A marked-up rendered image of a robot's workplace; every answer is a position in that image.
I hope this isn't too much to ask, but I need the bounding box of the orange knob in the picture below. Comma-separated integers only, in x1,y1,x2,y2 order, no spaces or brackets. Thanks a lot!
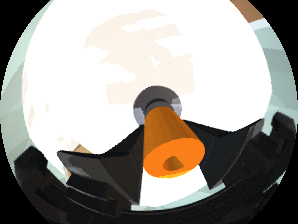
142,107,205,179

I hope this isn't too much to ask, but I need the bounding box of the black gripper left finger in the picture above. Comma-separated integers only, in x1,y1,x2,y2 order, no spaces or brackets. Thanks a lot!
56,124,145,205

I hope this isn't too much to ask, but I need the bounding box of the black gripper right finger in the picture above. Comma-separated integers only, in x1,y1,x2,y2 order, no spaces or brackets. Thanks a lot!
182,117,265,190

